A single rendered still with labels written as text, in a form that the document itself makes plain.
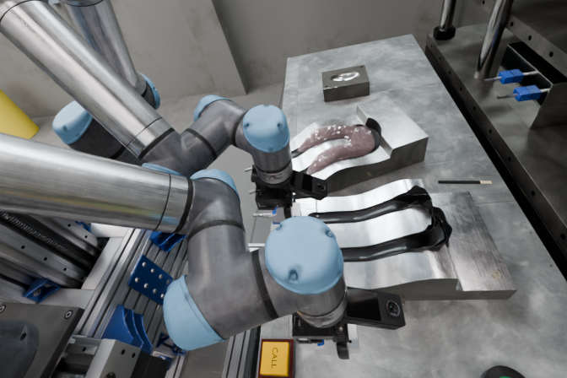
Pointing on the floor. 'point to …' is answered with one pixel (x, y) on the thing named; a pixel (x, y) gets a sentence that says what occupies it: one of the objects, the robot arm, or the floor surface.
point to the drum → (15, 119)
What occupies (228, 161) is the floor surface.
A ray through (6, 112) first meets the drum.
